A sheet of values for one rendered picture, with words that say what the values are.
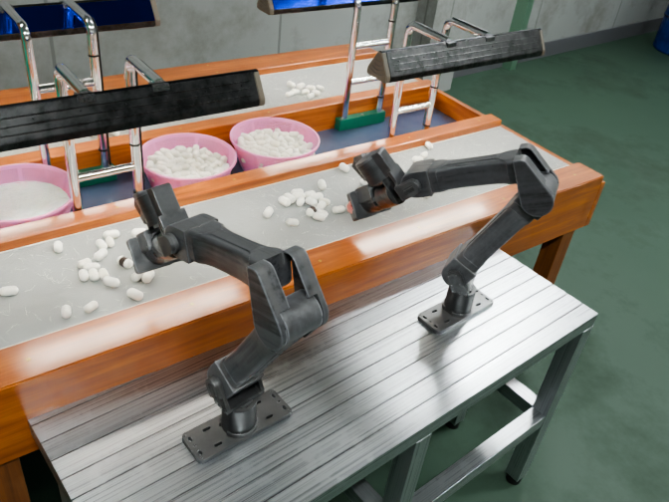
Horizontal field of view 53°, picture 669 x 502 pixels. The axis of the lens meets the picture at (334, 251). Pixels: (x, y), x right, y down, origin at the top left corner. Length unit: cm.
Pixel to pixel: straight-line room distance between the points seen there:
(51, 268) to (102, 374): 32
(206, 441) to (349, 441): 26
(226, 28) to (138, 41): 47
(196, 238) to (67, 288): 49
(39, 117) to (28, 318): 39
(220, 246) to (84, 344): 40
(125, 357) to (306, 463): 39
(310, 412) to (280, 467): 14
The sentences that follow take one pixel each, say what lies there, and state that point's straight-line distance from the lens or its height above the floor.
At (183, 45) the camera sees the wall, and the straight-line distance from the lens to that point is 347.
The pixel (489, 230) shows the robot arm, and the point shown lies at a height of 92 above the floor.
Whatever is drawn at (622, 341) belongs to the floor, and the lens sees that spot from 283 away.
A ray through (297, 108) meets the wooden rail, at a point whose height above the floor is 77.
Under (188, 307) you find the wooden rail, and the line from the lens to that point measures 136.
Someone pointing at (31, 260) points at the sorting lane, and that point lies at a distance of 157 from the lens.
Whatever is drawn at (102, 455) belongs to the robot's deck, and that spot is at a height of 67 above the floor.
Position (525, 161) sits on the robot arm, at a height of 110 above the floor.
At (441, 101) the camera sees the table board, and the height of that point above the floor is 71.
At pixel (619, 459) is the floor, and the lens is 238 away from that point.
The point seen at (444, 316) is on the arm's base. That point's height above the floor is 68.
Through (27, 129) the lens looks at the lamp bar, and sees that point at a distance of 135.
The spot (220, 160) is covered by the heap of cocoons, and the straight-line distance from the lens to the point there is 191.
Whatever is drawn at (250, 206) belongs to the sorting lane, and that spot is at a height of 74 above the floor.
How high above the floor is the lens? 166
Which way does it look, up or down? 36 degrees down
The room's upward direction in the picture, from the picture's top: 8 degrees clockwise
